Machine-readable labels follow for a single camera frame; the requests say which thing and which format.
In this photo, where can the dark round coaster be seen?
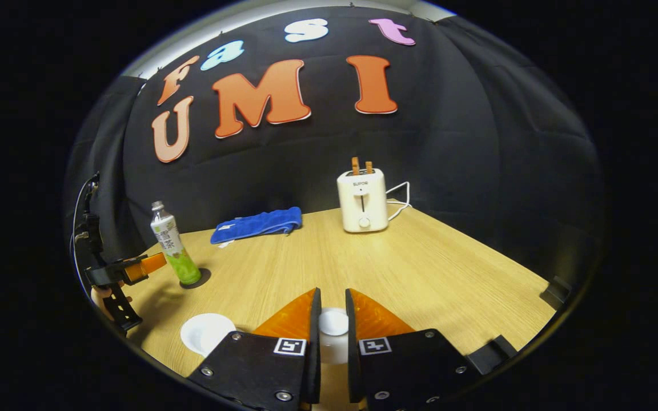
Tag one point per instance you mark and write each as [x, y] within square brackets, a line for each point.
[206, 277]

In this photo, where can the clear water bottle green label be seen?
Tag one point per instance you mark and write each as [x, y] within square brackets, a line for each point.
[172, 242]

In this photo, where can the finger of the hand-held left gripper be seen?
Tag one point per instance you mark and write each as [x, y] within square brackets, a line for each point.
[149, 264]

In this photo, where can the blue towel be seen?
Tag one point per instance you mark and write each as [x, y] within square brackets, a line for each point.
[255, 224]

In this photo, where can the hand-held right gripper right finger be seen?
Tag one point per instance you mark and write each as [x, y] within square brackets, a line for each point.
[353, 365]

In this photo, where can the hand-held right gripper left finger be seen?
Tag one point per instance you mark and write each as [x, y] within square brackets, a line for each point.
[314, 365]

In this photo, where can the cream toaster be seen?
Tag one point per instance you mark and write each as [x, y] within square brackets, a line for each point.
[363, 202]

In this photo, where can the black table clamp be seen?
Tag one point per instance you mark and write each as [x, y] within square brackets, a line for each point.
[492, 353]
[556, 292]

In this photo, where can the white teacup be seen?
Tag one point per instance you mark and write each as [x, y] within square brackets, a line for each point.
[206, 334]

